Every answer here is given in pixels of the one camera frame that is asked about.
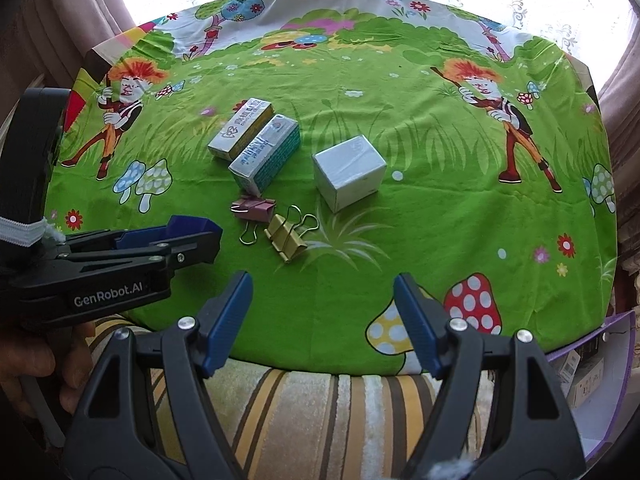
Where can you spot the white lace curtain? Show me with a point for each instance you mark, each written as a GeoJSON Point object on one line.
{"type": "Point", "coordinates": [500, 0]}

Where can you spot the silver white cube box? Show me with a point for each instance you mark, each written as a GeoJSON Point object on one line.
{"type": "Point", "coordinates": [350, 170]}

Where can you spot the person's left hand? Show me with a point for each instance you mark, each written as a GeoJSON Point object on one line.
{"type": "Point", "coordinates": [25, 360]}

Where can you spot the striped beige cushion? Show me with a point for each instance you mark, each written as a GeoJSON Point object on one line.
{"type": "Point", "coordinates": [310, 420]}

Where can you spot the pink binder clip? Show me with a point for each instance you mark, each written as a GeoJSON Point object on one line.
{"type": "Point", "coordinates": [255, 207]}

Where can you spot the gold binder clip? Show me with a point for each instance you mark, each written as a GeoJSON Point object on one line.
{"type": "Point", "coordinates": [285, 237]}

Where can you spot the green cartoon printed tablecloth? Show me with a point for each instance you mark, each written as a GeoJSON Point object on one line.
{"type": "Point", "coordinates": [400, 235]}

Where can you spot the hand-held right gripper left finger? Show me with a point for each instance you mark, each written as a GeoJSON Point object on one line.
{"type": "Point", "coordinates": [227, 321]}

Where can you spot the white yellow-edged medicine box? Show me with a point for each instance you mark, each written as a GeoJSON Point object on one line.
{"type": "Point", "coordinates": [240, 127]}

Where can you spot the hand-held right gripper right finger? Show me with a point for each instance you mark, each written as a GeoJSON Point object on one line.
{"type": "Point", "coordinates": [417, 321]}

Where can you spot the mauve curtain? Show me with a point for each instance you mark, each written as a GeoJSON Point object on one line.
{"type": "Point", "coordinates": [625, 110]}
{"type": "Point", "coordinates": [60, 20]}

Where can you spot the purple storage box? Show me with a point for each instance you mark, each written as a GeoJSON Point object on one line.
{"type": "Point", "coordinates": [607, 410]}

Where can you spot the white teal medicine box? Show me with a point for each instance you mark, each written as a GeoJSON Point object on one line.
{"type": "Point", "coordinates": [265, 152]}

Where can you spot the beige illustrated carton box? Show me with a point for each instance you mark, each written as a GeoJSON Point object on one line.
{"type": "Point", "coordinates": [587, 385]}

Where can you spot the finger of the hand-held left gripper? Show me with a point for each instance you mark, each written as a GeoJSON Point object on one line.
{"type": "Point", "coordinates": [140, 238]}
{"type": "Point", "coordinates": [200, 247]}

